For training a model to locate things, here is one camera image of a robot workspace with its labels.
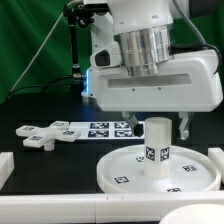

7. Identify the white round object corner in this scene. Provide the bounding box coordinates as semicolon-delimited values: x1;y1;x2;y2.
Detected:
159;204;224;224

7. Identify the white block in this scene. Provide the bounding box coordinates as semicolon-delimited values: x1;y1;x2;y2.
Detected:
0;152;14;190
208;147;224;184

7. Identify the black cable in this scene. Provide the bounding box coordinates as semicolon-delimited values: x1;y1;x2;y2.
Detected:
6;75;87;100

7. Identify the white right block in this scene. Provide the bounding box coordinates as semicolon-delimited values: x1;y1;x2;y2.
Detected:
208;147;224;184

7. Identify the white left block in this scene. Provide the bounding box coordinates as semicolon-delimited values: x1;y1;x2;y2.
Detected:
0;152;14;190

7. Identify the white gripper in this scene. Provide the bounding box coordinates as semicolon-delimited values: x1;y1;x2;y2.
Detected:
89;50;223;140

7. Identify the white front rail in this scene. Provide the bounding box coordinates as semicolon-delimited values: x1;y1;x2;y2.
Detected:
0;190;224;224

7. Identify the white round table top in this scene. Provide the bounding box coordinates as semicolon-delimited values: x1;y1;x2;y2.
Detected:
97;145;221;193

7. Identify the white cross-shaped table base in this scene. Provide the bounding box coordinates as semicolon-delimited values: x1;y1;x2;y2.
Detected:
16;121;81;151

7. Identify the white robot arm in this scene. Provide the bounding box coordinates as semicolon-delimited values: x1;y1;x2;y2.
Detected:
83;0;223;139

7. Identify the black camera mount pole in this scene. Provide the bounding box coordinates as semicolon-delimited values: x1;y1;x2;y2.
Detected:
63;2;94;79

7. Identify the overhead camera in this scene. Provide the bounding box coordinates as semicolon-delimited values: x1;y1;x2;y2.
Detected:
83;0;109;10

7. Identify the white marker sheet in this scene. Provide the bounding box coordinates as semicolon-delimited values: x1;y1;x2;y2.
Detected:
69;121;137;140

